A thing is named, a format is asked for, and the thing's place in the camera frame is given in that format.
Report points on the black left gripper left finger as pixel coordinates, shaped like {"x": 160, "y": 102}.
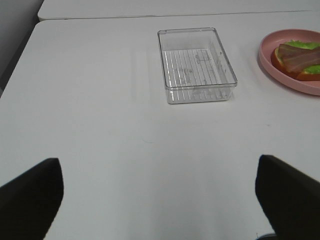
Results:
{"x": 30, "y": 202}

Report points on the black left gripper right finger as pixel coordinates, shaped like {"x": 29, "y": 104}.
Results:
{"x": 289, "y": 198}

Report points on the green lettuce leaf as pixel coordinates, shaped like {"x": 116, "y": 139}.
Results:
{"x": 304, "y": 45}

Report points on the pink bacon strip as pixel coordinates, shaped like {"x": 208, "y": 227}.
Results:
{"x": 296, "y": 59}

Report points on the bread slice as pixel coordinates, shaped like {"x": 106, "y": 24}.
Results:
{"x": 311, "y": 73}

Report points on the pink round plate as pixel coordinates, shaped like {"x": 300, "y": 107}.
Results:
{"x": 273, "y": 40}

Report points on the left clear plastic tray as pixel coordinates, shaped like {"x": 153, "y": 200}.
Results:
{"x": 195, "y": 66}

